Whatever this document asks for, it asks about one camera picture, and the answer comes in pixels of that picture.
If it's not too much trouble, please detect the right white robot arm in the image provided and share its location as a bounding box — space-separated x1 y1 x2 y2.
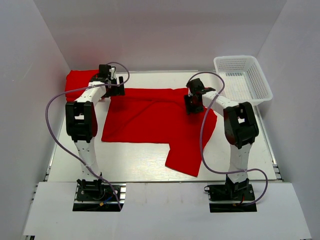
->
184 78 259 201

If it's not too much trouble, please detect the folded red t shirt stack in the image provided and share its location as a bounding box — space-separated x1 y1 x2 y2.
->
65 69 99 102

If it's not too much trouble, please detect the white plastic basket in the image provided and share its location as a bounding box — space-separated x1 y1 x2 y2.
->
213 55 273 106

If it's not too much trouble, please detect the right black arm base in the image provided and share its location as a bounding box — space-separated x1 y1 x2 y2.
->
203 184 257 213

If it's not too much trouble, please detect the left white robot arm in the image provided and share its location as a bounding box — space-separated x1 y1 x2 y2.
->
65 64 125 200

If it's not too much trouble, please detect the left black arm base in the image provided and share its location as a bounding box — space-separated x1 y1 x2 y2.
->
72 182 126 213

